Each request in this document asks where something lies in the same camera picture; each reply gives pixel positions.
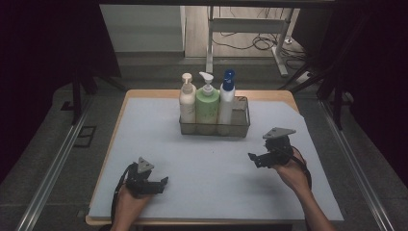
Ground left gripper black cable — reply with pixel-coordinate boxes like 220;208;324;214
110;162;138;222

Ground person's left hand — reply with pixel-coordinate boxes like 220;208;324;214
112;186;152;227

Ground white paper sheet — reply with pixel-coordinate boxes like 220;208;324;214
88;96;344;222

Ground white power strip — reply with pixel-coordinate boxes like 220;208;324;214
296;70;314;85

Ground dark metal crossbar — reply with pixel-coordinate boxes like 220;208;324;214
97;0;336;9

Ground person's right hand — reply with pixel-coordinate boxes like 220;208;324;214
272;148;313;197

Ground cream pump bottle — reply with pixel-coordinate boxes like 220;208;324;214
178;72;197;135

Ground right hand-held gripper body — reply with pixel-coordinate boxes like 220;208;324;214
262;127;297;168

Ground dark curtain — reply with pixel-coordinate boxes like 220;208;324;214
292;0;408;187
0;0;121;184

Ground aluminium floor rail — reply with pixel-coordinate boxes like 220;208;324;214
15;95;94;231
320;100;395;231

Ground white bottle with blue pump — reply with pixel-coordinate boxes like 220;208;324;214
217;68;237;136

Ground white cabinet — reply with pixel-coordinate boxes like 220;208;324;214
99;4;187;54

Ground black cables on floor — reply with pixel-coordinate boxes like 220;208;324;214
211;8;309;70

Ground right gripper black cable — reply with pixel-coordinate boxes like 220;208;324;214
290;145;313;191

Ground green bottle with white pump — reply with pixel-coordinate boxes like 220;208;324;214
195;71;221;136

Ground grey mesh basket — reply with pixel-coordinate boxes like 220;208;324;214
178;95;251;139

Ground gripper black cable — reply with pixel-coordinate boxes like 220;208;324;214
110;162;138;222
290;145;313;191

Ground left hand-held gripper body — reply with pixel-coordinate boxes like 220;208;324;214
124;156;155;198

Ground black tripod stand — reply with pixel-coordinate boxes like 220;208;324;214
71;73;126;126
278;64;345;131

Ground white metal stand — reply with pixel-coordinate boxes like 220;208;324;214
205;6;290;78

